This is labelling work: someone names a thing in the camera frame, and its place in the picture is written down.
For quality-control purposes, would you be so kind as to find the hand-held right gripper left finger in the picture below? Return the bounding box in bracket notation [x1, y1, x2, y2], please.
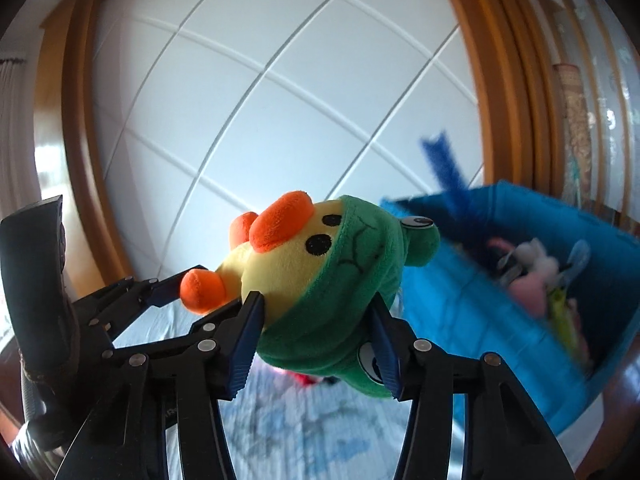
[55, 290, 266, 480]

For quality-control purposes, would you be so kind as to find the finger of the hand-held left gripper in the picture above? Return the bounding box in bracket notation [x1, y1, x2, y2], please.
[74, 264, 211, 350]
[101, 301, 247, 362]

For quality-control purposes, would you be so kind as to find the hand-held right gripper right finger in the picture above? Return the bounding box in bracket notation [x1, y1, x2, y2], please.
[370, 301, 576, 480]

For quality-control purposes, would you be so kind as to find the blue fabric storage box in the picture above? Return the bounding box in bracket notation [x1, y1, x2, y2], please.
[380, 180, 640, 436]

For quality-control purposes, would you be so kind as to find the yellow duck plush green hood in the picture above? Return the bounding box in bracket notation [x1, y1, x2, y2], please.
[180, 190, 442, 401]

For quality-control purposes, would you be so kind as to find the blue bristle duster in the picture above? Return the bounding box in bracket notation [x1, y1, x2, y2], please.
[420, 131, 478, 221]

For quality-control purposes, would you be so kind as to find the pink pig plush red dress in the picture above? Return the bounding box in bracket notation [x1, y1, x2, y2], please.
[272, 366, 342, 390]

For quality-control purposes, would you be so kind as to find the pale printed bedspread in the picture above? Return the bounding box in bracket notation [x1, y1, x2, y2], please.
[0, 305, 463, 480]

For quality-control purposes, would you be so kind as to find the pale curtain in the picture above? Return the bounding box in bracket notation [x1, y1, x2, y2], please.
[0, 52, 43, 221]

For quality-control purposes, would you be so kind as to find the pink soft toy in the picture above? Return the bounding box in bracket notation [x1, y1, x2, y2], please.
[505, 275, 551, 318]

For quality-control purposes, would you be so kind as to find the white plush toy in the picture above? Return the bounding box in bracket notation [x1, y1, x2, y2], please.
[497, 237, 562, 288]

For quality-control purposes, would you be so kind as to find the yellow green toy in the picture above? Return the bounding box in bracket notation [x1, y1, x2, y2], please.
[544, 290, 588, 363]

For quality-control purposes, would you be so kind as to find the wooden framed glass door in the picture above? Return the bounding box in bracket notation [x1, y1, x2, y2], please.
[517, 0, 640, 226]

